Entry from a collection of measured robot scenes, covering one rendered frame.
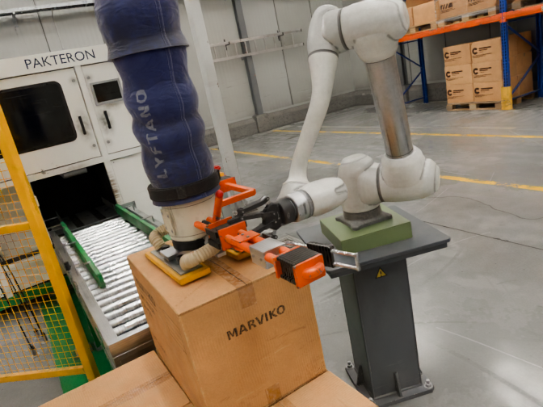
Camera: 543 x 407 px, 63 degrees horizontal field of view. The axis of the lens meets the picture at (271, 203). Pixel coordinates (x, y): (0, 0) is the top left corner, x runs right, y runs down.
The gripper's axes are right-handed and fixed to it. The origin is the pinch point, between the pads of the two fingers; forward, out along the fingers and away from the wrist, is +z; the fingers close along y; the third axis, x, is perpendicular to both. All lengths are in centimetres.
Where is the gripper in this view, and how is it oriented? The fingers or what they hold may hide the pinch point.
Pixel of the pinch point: (229, 233)
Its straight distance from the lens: 124.4
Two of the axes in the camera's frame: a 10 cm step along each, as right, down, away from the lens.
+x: -5.3, -1.4, 8.4
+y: 2.0, 9.4, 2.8
